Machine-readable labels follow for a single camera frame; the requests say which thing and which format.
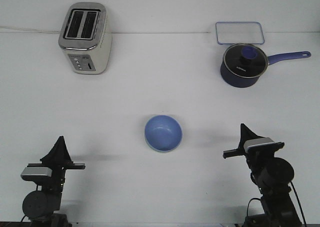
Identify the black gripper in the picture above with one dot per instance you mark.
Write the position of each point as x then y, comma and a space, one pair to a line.
256, 158
55, 184

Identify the blue bowl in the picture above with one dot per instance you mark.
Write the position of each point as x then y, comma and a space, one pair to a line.
163, 129

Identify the green bowl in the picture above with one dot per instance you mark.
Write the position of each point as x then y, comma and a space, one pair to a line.
161, 147

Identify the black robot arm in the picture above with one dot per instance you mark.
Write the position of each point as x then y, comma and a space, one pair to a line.
40, 205
272, 175

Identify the glass pot lid blue knob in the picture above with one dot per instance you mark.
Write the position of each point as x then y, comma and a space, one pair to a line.
245, 60

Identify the clear container lid blue rim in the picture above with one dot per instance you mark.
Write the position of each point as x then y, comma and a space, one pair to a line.
235, 32

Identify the silver two-slot toaster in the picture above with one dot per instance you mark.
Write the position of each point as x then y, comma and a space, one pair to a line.
85, 38

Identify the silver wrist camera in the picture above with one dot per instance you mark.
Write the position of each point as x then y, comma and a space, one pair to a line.
36, 173
258, 142

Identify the blue saucepan with handle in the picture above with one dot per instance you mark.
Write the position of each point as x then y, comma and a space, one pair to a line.
241, 82

